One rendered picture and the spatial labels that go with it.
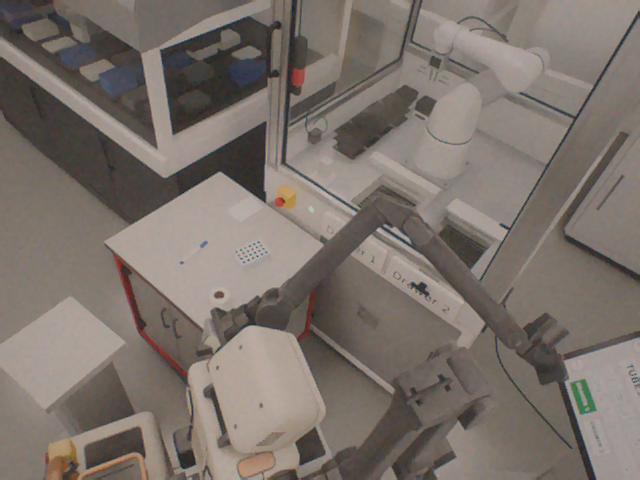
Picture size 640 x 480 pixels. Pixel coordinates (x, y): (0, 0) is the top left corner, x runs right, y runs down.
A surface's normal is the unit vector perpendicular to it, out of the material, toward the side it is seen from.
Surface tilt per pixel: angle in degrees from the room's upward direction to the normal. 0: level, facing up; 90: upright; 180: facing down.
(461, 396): 13
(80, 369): 0
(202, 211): 0
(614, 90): 90
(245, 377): 48
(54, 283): 0
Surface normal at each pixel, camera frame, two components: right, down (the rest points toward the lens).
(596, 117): -0.63, 0.53
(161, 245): 0.11, -0.66
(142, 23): 0.77, 0.53
